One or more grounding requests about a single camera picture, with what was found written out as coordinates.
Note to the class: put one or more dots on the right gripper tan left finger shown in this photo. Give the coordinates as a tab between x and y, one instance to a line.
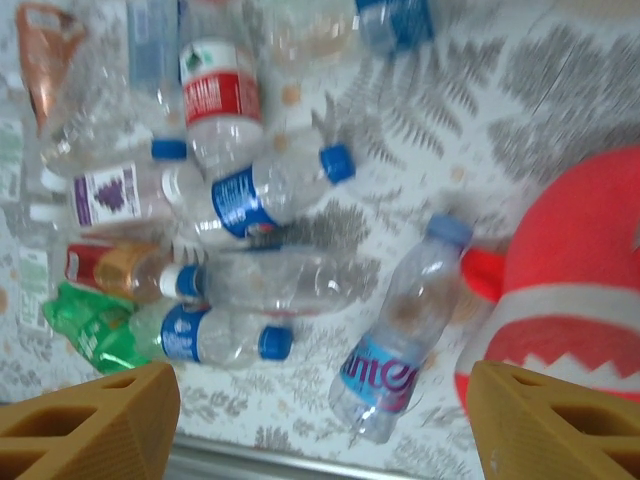
140	425

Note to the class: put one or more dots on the right gripper tan right finger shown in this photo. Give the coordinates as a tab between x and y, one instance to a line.
525	440

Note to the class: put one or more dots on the green bottle yellow cap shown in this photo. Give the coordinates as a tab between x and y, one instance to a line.
85	325

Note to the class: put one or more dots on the red orange label tea bottle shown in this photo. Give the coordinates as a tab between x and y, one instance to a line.
115	270

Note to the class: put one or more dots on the light blue pink label bottle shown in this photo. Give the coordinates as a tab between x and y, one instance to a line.
380	375

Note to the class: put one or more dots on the white green label clear bottle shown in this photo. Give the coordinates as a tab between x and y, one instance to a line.
35	280
10	160

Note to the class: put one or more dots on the clear bottle blue cap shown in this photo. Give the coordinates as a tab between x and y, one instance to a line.
280	282

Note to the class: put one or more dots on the purple grape label bottle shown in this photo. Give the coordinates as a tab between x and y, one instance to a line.
107	192

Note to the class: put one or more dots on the crushed clear bottle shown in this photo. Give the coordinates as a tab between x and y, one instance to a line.
100	115

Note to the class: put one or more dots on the red label red cap bottle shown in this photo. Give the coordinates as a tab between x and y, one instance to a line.
220	100

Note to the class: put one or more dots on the brown tea bottle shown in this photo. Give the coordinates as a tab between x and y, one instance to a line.
45	65

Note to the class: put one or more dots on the pale blue label bottle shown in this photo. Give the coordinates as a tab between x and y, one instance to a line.
152	50

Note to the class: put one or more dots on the blue label white cap bottle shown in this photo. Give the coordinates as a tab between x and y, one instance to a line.
395	22

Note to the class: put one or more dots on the red fish plush toy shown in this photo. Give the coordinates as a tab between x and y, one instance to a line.
575	225

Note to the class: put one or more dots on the grey floral tablecloth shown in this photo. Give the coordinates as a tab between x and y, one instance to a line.
550	75

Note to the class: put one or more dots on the aluminium table rail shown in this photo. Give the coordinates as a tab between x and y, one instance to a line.
275	465

